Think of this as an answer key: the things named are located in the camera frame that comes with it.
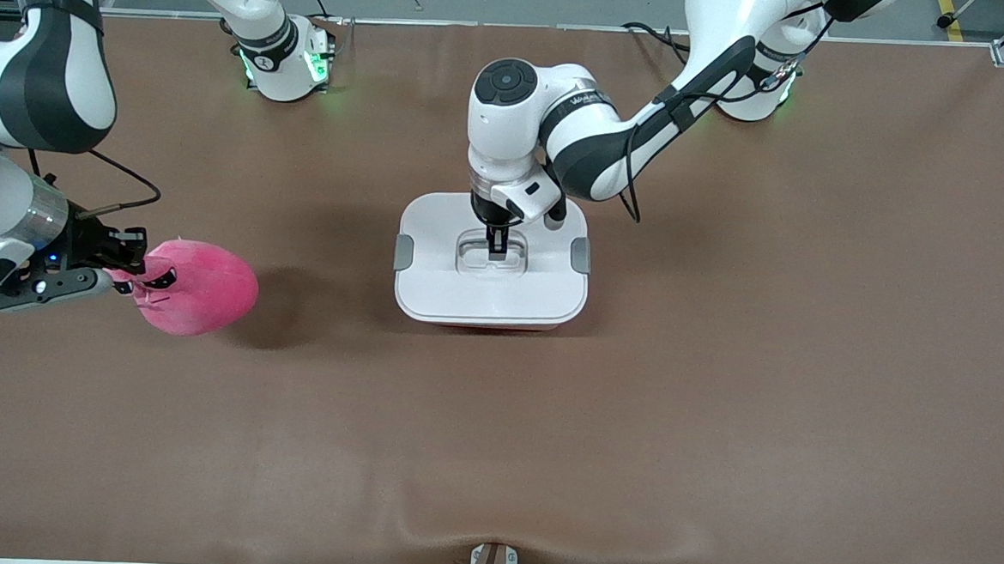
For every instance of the thin rod with black foot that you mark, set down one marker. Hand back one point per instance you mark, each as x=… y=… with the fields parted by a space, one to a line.
x=943 y=21

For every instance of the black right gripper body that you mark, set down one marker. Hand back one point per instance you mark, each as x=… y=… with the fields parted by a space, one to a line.
x=92 y=242

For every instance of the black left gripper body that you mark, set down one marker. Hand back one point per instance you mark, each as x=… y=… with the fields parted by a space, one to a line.
x=483 y=209

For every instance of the aluminium table edge rail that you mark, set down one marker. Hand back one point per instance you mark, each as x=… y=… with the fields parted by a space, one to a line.
x=481 y=26

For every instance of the pink plush toy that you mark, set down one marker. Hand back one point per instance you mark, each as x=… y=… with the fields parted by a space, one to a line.
x=209 y=292

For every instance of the pink plastic box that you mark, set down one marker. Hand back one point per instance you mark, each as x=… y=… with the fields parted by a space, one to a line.
x=491 y=325

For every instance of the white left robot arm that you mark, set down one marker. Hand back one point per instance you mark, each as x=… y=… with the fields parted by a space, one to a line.
x=595 y=149

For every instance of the white box lid grey latches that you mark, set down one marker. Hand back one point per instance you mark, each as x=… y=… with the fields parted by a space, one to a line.
x=433 y=287

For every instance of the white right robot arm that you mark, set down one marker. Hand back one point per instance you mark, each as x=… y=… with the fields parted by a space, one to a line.
x=49 y=78

